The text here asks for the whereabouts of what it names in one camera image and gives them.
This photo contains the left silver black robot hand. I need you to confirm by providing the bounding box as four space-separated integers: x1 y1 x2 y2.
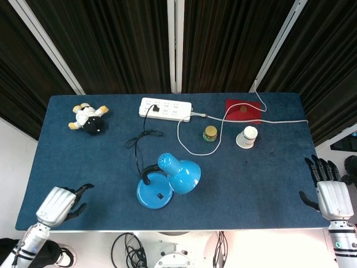
35 183 95 227

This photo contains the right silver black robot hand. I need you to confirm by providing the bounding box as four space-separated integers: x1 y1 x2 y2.
298 154 354 222

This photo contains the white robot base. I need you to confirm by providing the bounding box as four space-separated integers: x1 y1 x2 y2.
133 231 221 268

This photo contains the blue gooseneck desk lamp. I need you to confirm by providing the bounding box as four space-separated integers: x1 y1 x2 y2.
136 152 202 209

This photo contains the black rounded equipment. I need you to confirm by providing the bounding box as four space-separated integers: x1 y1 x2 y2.
341 155 357 186

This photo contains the black cloth bag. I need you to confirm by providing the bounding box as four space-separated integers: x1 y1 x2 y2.
0 237 64 268

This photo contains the blue table mat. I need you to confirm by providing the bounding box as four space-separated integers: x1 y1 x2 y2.
15 93 334 232

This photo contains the black white plush toy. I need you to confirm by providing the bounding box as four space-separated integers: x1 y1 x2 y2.
67 102 110 136

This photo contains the white paper cup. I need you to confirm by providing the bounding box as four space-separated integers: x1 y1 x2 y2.
235 125 258 149

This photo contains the red envelope with gold seal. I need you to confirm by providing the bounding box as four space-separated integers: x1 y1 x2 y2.
224 98 263 125

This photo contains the small jar with gold lid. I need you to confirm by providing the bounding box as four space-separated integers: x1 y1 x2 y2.
202 125 219 142

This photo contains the white power strip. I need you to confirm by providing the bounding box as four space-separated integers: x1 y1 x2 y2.
138 97 193 122

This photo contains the thick grey power strip cable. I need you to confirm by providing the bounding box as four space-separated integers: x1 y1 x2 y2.
191 111 310 125

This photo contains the black cable bundle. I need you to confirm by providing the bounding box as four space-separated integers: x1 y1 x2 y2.
213 231 229 268
110 232 146 268

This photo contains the black lamp power cable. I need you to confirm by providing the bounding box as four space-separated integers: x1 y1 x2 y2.
124 103 165 175

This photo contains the thin white charger cable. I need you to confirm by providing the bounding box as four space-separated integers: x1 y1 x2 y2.
177 79 268 156

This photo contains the white partition frame post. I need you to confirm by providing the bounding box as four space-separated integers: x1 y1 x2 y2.
8 0 86 95
166 0 185 94
255 0 309 93

